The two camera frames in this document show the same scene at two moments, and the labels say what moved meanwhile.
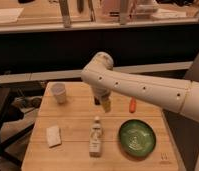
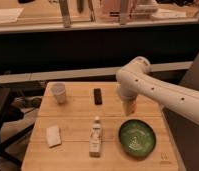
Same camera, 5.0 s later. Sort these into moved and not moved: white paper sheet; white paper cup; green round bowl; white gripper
Moved: white gripper
Not moved: white paper cup; white paper sheet; green round bowl
